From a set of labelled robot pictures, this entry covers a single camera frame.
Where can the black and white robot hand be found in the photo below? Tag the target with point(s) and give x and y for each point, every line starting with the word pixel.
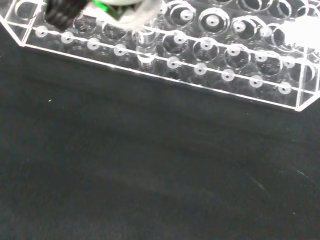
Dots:
pixel 65 12

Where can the clear plastic test tube rack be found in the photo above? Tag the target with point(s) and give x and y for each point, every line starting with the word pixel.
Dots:
pixel 220 62

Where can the black bench cloth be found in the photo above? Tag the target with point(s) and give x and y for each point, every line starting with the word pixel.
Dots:
pixel 150 162

